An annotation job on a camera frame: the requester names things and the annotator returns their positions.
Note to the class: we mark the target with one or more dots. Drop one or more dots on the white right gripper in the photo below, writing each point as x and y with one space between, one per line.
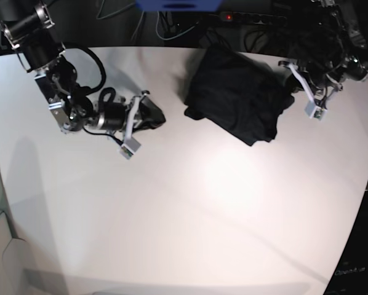
142 114

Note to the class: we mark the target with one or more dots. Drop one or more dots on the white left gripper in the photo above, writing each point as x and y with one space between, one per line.
318 95

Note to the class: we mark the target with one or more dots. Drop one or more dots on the dark navy T-shirt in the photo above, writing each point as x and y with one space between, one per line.
238 94

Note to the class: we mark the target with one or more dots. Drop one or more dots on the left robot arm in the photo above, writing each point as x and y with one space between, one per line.
327 46

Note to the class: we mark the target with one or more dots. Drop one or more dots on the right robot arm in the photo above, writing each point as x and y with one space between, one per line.
98 111

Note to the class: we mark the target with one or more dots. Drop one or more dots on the blue plastic bin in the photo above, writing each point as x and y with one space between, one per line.
179 5

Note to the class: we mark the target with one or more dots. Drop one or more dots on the black OpenArm computer case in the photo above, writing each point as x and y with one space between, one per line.
351 273

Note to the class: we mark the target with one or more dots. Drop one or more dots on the white power strip red switch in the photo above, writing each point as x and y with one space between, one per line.
245 18

